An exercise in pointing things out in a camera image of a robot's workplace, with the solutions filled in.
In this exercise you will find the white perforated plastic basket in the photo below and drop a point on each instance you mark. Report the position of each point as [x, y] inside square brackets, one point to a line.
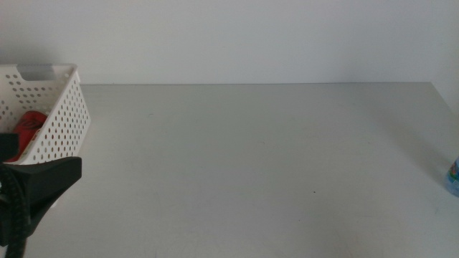
[61, 118]

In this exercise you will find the red soda can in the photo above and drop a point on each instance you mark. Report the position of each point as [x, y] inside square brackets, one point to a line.
[28, 125]

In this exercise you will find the small clear water bottle blue cap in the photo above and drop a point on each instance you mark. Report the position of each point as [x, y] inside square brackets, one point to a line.
[453, 179]

